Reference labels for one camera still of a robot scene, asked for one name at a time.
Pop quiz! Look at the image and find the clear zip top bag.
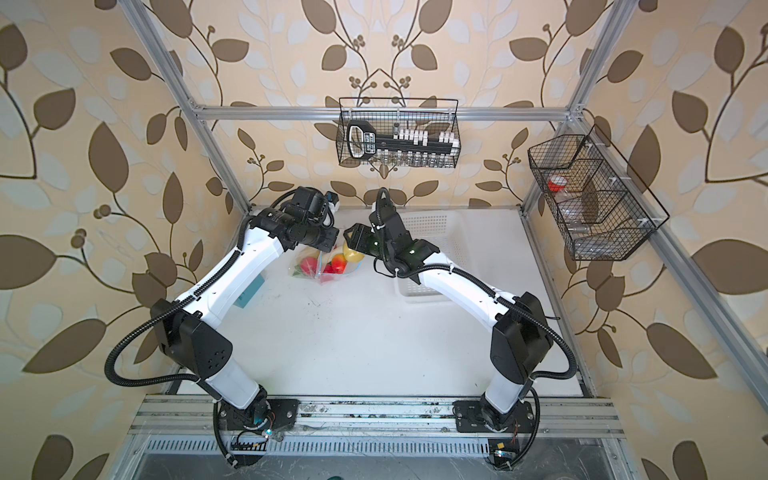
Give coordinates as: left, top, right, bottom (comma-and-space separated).
291, 241, 362, 284

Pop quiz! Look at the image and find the yellow potato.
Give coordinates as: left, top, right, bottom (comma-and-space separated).
342, 244, 365, 263

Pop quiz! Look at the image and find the red yellow mango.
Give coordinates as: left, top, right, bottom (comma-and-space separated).
329, 254, 348, 275

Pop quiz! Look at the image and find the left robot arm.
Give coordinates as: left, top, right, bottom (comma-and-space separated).
104, 187, 339, 410

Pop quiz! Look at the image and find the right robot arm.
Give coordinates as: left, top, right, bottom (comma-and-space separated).
344, 187, 578, 417

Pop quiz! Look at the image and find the white plastic basket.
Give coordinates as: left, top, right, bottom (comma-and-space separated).
392, 211, 484, 304

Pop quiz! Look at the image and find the teal block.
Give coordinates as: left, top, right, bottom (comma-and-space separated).
234, 274, 265, 309

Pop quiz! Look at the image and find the black tool in basket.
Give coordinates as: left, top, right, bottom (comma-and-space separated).
342, 120, 461, 163

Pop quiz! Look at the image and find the red white item in basket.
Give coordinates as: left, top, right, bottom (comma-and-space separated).
547, 175, 568, 194

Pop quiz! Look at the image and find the back wire basket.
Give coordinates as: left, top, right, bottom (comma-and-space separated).
335, 95, 462, 169

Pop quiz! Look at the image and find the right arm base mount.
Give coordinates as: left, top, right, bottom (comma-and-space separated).
452, 398, 536, 435

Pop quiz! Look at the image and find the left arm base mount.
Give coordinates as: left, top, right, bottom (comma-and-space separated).
216, 398, 300, 433

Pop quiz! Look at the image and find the side wire basket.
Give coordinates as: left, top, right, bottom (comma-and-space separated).
527, 126, 670, 261

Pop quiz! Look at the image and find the aluminium front rail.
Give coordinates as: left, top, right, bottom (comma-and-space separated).
128, 394, 626, 439

